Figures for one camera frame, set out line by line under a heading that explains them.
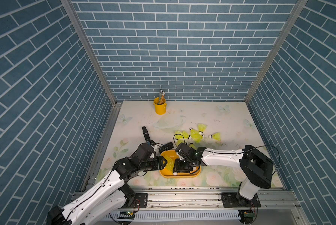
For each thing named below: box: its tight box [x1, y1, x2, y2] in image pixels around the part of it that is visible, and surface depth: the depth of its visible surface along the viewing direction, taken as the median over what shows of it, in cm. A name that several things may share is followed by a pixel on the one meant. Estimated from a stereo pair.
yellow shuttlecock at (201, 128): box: [197, 123, 207, 135], surface depth 104 cm
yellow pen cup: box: [153, 97, 168, 116], surface depth 111 cm
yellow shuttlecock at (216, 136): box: [208, 132, 222, 142], surface depth 99 cm
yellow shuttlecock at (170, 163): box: [165, 156, 176, 173], surface depth 84 cm
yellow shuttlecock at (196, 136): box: [189, 127, 204, 143], surface depth 101 cm
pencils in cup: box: [158, 88, 166, 105], surface depth 108 cm
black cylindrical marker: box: [142, 126, 151, 143], surface depth 100 cm
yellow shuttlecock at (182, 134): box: [174, 130, 192, 140], surface depth 98 cm
